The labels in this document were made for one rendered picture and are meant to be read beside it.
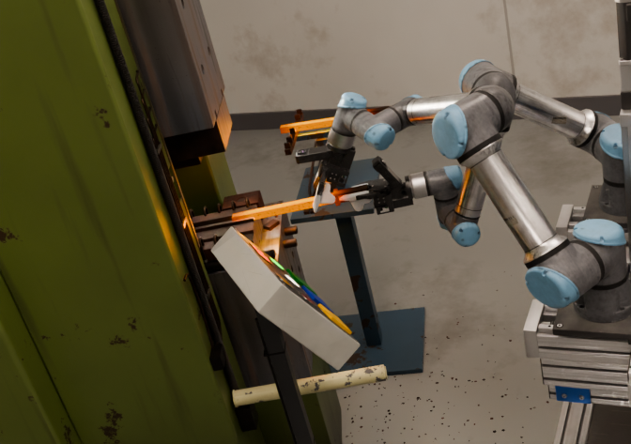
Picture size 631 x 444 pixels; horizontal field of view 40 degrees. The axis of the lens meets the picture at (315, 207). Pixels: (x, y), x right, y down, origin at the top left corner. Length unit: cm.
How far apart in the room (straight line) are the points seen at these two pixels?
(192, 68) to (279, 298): 69
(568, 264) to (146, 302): 105
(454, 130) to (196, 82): 68
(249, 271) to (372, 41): 348
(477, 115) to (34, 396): 134
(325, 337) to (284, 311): 13
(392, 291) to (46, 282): 196
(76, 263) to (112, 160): 31
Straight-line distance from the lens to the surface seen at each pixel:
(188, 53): 226
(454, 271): 396
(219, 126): 240
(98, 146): 210
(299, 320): 194
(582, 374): 237
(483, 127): 207
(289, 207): 260
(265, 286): 192
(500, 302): 373
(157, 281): 226
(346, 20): 535
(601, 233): 215
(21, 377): 241
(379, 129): 238
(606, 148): 258
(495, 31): 510
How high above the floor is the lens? 220
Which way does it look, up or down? 28 degrees down
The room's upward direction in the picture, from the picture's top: 15 degrees counter-clockwise
